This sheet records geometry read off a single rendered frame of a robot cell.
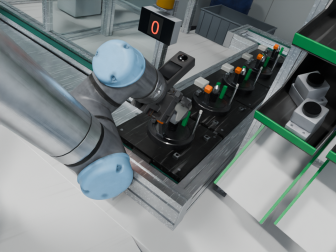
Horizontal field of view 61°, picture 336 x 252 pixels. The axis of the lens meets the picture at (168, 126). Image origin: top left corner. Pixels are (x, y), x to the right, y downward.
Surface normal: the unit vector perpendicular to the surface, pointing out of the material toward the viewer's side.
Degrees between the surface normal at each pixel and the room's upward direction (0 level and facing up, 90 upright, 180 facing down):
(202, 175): 0
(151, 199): 90
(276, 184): 45
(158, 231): 0
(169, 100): 53
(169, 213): 90
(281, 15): 90
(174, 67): 23
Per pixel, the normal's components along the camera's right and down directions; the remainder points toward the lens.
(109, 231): 0.23, -0.77
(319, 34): -0.09, -0.58
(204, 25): -0.57, 0.39
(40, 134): 0.18, 0.74
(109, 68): -0.32, -0.15
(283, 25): -0.80, 0.19
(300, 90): -0.97, 0.23
